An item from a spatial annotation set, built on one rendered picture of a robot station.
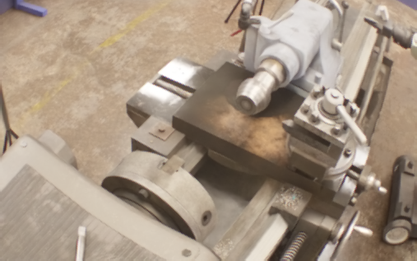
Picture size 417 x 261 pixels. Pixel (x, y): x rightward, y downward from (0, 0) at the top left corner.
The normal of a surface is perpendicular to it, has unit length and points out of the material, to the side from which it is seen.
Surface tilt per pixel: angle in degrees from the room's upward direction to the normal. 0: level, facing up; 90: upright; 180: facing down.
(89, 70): 0
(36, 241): 0
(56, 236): 0
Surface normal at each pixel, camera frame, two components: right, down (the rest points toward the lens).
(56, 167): 0.07, -0.72
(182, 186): 0.43, -0.48
